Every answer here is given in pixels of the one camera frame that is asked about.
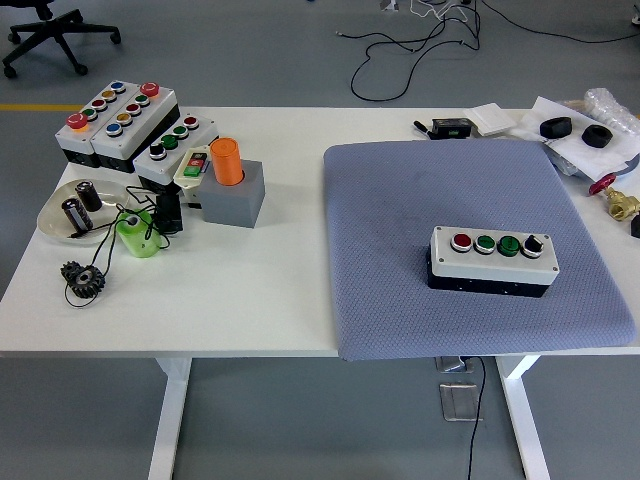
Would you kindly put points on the four-button white control box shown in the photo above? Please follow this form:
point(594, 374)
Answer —
point(490, 270)
point(150, 167)

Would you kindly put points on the five-button box with emergency stop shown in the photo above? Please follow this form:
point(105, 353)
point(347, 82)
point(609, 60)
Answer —
point(150, 117)
point(75, 142)

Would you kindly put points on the grey-blue textured mat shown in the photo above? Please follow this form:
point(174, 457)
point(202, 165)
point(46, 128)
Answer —
point(400, 225)

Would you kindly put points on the grey block holder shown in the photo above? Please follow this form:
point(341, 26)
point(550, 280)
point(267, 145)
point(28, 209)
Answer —
point(230, 207)

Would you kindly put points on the orange cylinder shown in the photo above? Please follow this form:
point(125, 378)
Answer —
point(226, 162)

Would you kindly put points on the short black tool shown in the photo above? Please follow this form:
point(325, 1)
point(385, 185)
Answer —
point(422, 127)

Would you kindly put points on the small black adapter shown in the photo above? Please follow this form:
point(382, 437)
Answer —
point(169, 212)

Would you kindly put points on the black module with green connector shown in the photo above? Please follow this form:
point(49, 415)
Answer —
point(450, 129)

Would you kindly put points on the open metal floor socket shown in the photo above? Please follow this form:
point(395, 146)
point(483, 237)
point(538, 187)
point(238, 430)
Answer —
point(450, 365)

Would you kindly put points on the green plastic cylinder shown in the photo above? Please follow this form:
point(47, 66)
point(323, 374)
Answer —
point(140, 242)

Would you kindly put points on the metal floor socket plate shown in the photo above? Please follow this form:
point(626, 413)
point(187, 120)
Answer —
point(457, 402)

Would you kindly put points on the black capacitor cylinder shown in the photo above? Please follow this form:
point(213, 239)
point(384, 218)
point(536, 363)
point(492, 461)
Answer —
point(76, 215)
point(90, 197)

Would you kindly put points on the white table leg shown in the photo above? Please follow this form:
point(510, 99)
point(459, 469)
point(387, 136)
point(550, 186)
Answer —
point(525, 425)
point(170, 425)

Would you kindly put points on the black metal gear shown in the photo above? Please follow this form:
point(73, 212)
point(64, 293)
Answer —
point(80, 282)

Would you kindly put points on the silver metal dish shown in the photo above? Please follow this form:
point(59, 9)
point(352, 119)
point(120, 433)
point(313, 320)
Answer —
point(52, 220)

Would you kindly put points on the white foam sheet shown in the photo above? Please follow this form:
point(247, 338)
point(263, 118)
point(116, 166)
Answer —
point(575, 150)

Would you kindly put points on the clear bubble wrap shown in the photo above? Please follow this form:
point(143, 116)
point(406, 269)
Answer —
point(612, 112)

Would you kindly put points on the black office chair base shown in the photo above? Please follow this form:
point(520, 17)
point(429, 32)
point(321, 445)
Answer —
point(50, 22)

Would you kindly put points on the beige two-button switch box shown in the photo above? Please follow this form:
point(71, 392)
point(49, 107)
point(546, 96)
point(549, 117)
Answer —
point(187, 185)

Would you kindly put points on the white wall switch plate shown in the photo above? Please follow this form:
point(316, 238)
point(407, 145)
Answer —
point(492, 119)

